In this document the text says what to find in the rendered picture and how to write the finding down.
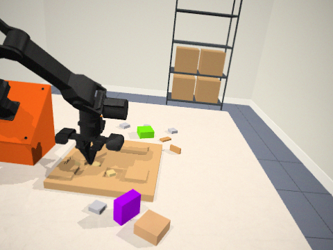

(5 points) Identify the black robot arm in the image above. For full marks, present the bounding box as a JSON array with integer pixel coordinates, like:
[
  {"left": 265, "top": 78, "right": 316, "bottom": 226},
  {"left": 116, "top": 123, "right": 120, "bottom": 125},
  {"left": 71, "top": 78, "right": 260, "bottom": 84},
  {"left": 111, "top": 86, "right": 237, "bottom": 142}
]
[{"left": 0, "top": 19, "right": 128, "bottom": 133}]

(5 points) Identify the purple block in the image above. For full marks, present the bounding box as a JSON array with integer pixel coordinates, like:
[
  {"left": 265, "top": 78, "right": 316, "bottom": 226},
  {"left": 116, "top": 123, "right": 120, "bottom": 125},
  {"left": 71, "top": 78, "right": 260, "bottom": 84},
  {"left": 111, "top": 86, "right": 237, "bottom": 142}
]
[{"left": 113, "top": 189, "right": 141, "bottom": 226}]

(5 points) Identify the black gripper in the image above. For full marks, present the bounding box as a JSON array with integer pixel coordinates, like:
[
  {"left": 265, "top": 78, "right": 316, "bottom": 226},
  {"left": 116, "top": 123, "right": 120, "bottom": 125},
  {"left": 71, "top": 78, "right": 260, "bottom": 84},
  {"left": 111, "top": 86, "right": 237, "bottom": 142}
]
[{"left": 55, "top": 116, "right": 124, "bottom": 165}]

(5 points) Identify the lime green cube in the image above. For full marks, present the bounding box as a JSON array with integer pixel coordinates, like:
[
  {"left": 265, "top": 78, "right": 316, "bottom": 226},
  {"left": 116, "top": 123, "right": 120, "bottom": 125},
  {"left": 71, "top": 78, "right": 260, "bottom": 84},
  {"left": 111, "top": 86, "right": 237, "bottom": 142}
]
[{"left": 137, "top": 126, "right": 155, "bottom": 139}]

